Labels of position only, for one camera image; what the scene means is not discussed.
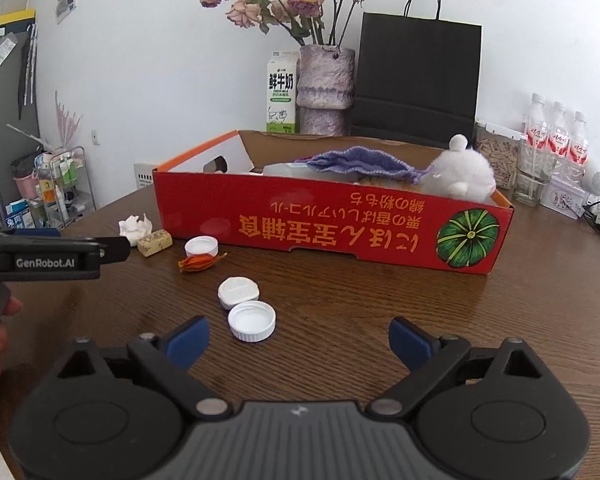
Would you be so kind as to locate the red cardboard box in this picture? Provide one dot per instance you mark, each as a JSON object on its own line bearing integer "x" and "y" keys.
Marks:
{"x": 330, "y": 225}

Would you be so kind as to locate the clear cotton swab container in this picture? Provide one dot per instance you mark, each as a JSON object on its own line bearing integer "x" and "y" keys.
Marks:
{"x": 285, "y": 169}

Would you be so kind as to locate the white wall socket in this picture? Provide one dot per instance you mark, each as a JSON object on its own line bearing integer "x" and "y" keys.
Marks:
{"x": 95, "y": 137}

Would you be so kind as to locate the purple textured vase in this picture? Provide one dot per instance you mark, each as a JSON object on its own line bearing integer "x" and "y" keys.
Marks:
{"x": 325, "y": 90}

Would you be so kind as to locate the white round speaker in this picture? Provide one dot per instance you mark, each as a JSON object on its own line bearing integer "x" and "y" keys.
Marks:
{"x": 596, "y": 177}

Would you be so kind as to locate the clear drinking glass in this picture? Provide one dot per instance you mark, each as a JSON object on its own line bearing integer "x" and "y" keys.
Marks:
{"x": 531, "y": 185}

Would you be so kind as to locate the white panel with sticker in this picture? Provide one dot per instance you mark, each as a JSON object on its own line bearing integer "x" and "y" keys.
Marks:
{"x": 145, "y": 177}

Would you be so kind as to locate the black paper bag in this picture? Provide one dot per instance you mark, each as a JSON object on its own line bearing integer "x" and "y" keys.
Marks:
{"x": 415, "y": 75}

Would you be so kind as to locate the small white printed box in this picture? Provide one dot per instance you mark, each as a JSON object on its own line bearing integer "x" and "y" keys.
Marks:
{"x": 563, "y": 200}

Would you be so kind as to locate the pink feather wall decoration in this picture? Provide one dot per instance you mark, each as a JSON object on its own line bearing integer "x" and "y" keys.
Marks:
{"x": 67, "y": 122}

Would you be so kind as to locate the grey cabinet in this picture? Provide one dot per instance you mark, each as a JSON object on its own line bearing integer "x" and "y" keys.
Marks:
{"x": 7, "y": 110}

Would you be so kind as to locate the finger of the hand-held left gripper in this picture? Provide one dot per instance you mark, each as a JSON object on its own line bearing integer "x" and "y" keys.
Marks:
{"x": 32, "y": 233}
{"x": 115, "y": 250}

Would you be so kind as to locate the water bottle red label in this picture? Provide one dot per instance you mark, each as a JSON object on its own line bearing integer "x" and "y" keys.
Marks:
{"x": 558, "y": 135}
{"x": 579, "y": 142}
{"x": 535, "y": 130}

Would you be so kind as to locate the pink bin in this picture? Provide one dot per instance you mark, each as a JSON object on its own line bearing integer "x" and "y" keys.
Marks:
{"x": 26, "y": 180}

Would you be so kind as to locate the yellow speckled block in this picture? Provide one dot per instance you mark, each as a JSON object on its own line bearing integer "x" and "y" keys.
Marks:
{"x": 155, "y": 242}

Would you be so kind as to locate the small crumpled white tissue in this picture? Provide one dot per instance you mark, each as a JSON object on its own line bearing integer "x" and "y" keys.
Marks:
{"x": 136, "y": 229}

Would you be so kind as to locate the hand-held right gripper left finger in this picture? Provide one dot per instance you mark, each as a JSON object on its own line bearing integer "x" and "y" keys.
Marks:
{"x": 187, "y": 342}

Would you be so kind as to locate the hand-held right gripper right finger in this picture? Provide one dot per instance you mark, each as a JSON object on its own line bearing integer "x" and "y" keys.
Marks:
{"x": 412, "y": 342}

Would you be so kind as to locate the clear jar of seeds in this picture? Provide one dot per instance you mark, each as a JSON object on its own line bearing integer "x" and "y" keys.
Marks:
{"x": 497, "y": 157}

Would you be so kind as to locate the white bottle cap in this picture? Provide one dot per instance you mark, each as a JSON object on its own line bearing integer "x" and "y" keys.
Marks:
{"x": 251, "y": 321}
{"x": 201, "y": 246}
{"x": 238, "y": 292}

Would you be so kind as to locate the yellow and white plush toy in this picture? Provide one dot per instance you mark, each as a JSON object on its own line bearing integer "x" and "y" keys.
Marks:
{"x": 462, "y": 172}

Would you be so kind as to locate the green and white milk carton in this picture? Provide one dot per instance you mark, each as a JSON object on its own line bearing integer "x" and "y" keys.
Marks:
{"x": 281, "y": 95}

